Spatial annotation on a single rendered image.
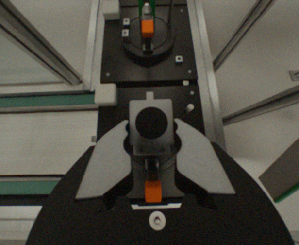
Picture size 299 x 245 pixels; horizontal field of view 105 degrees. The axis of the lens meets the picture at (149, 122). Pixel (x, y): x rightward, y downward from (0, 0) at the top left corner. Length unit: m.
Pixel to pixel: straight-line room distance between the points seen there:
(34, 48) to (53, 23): 0.45
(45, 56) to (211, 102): 0.34
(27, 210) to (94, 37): 0.44
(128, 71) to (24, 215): 0.38
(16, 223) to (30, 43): 0.34
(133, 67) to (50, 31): 0.45
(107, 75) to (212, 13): 0.52
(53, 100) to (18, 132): 0.14
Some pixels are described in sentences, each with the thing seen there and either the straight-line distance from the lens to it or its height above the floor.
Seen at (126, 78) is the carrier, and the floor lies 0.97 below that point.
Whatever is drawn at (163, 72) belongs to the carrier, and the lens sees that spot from 0.32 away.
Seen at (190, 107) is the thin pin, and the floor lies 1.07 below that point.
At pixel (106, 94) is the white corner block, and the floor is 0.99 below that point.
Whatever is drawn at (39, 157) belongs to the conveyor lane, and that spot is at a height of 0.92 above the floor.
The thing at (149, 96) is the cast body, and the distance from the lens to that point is 0.16.
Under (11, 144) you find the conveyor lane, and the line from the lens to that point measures 0.48.
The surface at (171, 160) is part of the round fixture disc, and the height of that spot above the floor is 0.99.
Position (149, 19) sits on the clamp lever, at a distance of 0.27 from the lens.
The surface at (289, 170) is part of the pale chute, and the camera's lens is 0.28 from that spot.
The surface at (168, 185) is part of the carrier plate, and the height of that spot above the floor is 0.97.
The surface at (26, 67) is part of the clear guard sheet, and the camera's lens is 0.37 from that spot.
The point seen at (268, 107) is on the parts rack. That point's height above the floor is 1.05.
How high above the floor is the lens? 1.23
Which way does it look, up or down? 78 degrees down
